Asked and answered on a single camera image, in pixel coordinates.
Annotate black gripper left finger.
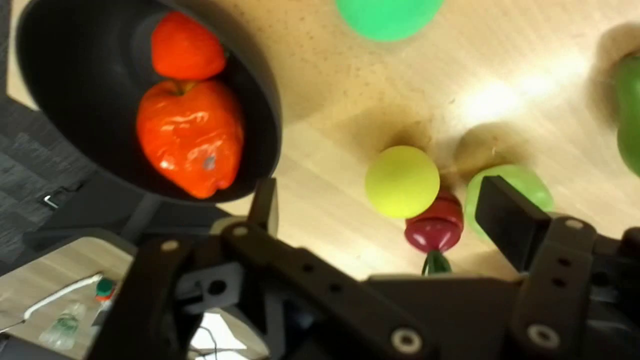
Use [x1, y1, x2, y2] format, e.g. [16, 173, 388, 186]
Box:
[85, 176, 365, 360]

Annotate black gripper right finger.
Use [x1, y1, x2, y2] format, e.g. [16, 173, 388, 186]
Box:
[473, 173, 595, 360]

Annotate red toy radish green leaves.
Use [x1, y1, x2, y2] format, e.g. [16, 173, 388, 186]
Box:
[404, 187, 465, 275]

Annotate orange toy bell pepper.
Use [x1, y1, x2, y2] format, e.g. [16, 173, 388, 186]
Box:
[133, 77, 246, 201]

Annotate yellow toy lemon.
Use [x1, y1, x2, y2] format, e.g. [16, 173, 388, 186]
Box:
[362, 144, 442, 221]

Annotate green toy apple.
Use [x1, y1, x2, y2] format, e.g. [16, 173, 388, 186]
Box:
[612, 48, 640, 177]

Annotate green toy ball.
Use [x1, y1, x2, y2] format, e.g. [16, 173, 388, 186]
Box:
[331, 0, 445, 46]

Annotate white paper sheets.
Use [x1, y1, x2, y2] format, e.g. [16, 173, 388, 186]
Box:
[187, 308, 268, 360]

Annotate red toy strawberry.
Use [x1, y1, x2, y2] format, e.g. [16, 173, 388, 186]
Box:
[150, 10, 228, 84]

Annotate large black bowl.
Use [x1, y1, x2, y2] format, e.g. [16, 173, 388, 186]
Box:
[16, 0, 283, 206]

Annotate thin white stick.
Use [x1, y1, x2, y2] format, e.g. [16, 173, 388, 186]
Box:
[21, 271, 105, 322]

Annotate clear plastic cup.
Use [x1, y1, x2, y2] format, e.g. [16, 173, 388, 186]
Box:
[37, 301, 88, 351]

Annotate wooden office table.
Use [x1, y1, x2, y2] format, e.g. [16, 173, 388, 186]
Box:
[0, 228, 137, 360]

